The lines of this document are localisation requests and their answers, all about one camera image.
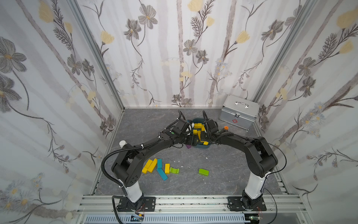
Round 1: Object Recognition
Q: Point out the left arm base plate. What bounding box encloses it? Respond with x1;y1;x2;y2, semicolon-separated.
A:
116;197;157;212

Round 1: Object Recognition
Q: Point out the white cap orange bottle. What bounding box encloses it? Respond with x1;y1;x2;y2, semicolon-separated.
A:
119;140;127;148

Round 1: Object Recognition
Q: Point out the aluminium rail frame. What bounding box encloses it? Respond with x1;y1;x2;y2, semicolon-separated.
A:
73;195;312;224

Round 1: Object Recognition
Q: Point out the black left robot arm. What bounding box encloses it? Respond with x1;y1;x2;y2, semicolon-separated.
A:
101;111;193;204

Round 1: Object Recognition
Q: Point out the green arch block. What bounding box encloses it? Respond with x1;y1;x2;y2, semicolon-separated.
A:
170;167;180;174

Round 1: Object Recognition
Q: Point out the long teal block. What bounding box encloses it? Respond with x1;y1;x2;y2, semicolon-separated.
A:
156;168;168;181

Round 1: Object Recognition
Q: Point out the green flat block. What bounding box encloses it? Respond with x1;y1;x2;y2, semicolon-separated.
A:
198;169;209;176

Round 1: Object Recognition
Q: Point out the upright teal block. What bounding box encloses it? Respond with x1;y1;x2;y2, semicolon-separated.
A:
157;159;163;169

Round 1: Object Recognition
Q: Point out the silver metal case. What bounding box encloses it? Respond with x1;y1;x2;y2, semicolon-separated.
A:
219;95;260;131

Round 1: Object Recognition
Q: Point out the teal plastic bin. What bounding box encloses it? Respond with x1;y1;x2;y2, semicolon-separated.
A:
193;118;211;149

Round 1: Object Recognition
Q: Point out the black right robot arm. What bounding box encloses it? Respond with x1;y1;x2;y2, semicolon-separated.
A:
202;111;278;201

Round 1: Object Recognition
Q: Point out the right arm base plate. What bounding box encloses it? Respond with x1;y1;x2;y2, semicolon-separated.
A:
227;196;267;211

